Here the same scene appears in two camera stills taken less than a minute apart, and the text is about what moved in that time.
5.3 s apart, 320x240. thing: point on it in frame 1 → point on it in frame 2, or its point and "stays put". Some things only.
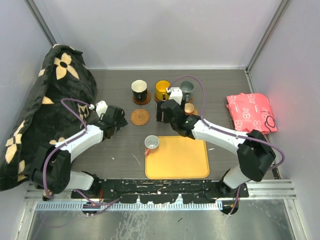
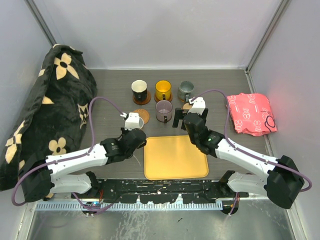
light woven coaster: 139,117 stays put
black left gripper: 121,123 → 123,131
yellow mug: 161,93 stays put
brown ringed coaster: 148,97 stays put
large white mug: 139,89 stays put
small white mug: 151,143 → 141,122
